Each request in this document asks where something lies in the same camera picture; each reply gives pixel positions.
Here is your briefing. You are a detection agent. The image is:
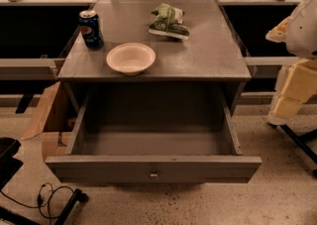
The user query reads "white paper bowl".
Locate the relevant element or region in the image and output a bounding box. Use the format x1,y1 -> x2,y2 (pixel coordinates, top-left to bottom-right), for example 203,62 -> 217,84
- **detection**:
106,43 -> 156,75

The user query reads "black cable on floor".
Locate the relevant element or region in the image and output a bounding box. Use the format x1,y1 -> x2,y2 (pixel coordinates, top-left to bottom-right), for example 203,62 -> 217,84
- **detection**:
0,182 -> 77,220

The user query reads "green chip bag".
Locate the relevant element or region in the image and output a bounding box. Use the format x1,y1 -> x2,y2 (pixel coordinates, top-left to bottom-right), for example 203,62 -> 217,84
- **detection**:
149,3 -> 189,40

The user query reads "grey top drawer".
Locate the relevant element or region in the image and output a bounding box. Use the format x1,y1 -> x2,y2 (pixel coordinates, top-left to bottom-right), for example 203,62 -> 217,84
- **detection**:
46,83 -> 262,184

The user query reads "wooden side frame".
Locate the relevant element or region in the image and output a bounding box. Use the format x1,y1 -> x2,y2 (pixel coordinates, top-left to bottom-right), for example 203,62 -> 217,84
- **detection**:
22,82 -> 76,161

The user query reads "blue pepsi can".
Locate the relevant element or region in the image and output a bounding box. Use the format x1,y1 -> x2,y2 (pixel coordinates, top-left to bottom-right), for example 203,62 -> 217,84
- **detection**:
78,10 -> 104,50

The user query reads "black stand base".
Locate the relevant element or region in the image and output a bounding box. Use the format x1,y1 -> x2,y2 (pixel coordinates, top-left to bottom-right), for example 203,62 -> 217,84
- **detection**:
0,188 -> 88,225

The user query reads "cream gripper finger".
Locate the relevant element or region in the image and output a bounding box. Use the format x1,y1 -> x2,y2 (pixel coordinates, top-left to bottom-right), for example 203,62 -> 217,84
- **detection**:
266,96 -> 303,125

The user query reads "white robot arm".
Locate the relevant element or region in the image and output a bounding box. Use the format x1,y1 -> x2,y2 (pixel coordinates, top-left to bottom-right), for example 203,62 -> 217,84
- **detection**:
265,0 -> 317,125

